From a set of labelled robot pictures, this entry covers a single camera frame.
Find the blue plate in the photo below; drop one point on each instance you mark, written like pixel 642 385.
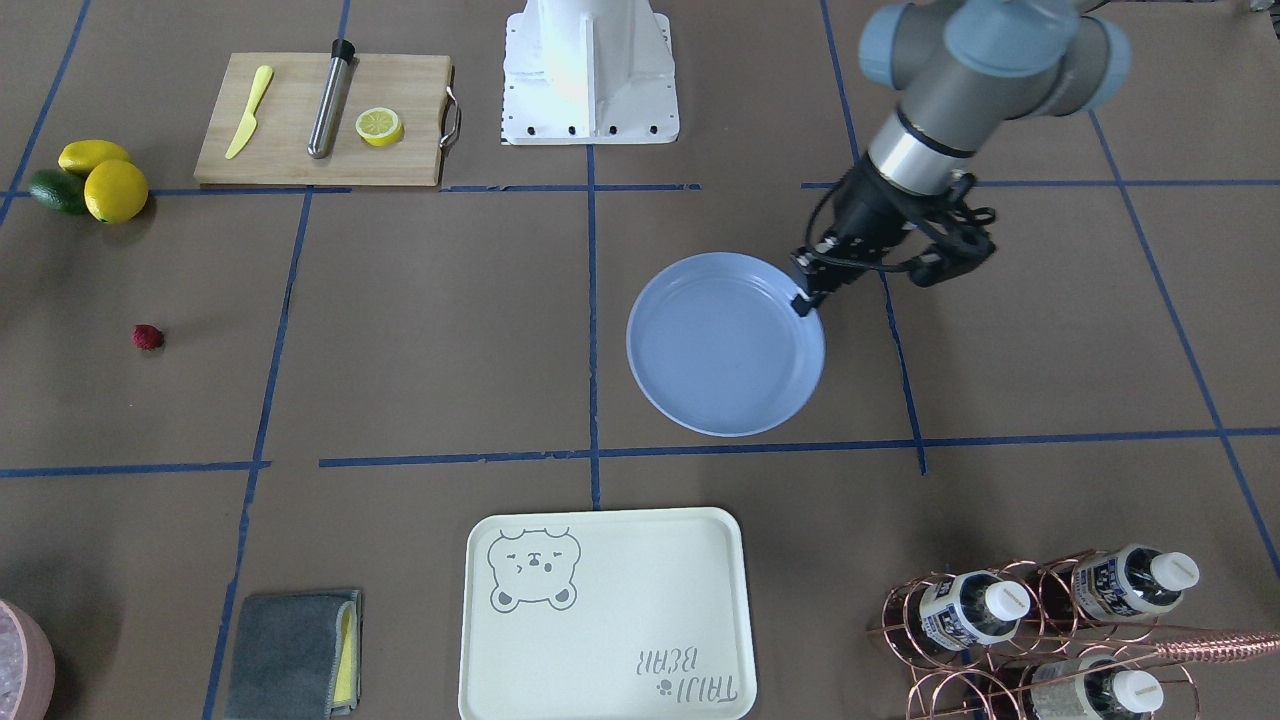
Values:
pixel 713 343

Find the dark drink bottle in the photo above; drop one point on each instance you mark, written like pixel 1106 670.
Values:
pixel 1134 582
pixel 1094 687
pixel 974 608

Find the cream bear tray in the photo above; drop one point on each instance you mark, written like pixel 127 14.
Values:
pixel 627 614

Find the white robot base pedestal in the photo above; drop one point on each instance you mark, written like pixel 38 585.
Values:
pixel 589 73

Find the wooden cutting board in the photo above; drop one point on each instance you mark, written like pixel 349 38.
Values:
pixel 275 122

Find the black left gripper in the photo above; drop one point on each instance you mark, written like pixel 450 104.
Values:
pixel 866 214

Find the pink bowl with ice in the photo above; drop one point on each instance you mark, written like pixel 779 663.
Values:
pixel 29 668

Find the steel rod with black tip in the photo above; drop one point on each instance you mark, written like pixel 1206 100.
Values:
pixel 322 138

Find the red strawberry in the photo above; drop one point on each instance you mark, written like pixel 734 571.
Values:
pixel 146 337

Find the yellow lemon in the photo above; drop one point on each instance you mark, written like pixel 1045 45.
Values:
pixel 116 191
pixel 81 157

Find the copper wire bottle rack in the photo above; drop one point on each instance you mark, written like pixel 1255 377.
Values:
pixel 989 682

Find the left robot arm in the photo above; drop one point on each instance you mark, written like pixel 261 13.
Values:
pixel 961 69

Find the yellow plastic knife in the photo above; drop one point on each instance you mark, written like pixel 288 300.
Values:
pixel 248 122

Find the green avocado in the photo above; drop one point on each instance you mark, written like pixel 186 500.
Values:
pixel 58 190

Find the lemon half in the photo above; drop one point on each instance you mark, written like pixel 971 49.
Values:
pixel 379 127

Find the grey folded cloth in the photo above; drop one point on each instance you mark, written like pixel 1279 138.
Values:
pixel 297 656

